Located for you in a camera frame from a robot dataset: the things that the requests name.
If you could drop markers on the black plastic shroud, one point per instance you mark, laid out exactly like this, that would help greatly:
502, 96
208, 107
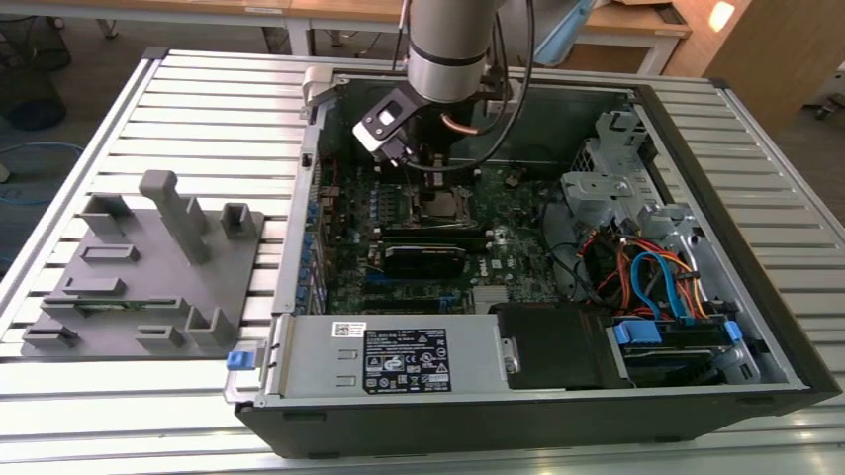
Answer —
561, 346

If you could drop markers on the green motherboard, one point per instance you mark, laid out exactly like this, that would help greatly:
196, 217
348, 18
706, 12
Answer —
521, 237

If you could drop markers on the black PC case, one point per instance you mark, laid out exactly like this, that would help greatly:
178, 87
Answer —
462, 430

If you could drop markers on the CPU socket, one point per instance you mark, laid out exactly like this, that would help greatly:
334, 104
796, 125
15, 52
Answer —
413, 225

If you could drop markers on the white barcode sticker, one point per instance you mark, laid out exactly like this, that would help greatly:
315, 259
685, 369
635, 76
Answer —
348, 329

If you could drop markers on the green RAM stick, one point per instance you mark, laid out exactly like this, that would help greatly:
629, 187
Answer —
108, 304

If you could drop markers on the grey case latch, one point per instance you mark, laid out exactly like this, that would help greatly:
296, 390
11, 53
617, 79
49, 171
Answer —
315, 81

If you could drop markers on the black bin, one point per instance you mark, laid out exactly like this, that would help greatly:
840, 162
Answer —
33, 99

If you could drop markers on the black RAM slot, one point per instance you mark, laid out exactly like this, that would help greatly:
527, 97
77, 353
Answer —
397, 239
393, 171
397, 233
397, 228
393, 177

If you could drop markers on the graphics card with fan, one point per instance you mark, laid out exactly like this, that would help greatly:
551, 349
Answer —
422, 262

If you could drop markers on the blue disk carrier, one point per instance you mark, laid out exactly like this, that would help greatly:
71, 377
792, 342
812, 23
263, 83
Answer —
637, 332

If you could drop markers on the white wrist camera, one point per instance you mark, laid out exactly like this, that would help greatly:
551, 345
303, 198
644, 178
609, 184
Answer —
370, 133

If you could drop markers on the black hard disk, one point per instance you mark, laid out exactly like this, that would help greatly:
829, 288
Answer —
666, 368

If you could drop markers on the blue plastic latch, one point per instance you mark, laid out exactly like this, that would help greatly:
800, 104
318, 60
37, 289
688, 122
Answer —
239, 361

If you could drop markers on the wooden desk white frame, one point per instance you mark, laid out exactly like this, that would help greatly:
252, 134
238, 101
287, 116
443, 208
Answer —
164, 6
646, 27

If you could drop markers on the black rating label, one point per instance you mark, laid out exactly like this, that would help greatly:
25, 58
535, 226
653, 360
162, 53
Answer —
406, 361

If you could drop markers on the grey parts rack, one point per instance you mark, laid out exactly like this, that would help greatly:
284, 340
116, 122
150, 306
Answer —
152, 297

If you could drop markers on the wooden cabinet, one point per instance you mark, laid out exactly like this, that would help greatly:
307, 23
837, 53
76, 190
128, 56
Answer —
778, 49

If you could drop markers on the silver power supply unit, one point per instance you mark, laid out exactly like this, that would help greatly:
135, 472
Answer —
310, 356

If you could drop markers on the silver metal drive cage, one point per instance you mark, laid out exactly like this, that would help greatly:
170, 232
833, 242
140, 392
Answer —
594, 185

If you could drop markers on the silver finned heatsink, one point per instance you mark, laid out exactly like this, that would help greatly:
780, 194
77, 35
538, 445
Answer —
491, 294

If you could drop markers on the black expansion slot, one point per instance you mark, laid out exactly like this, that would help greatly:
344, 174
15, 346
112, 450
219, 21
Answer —
397, 288
397, 304

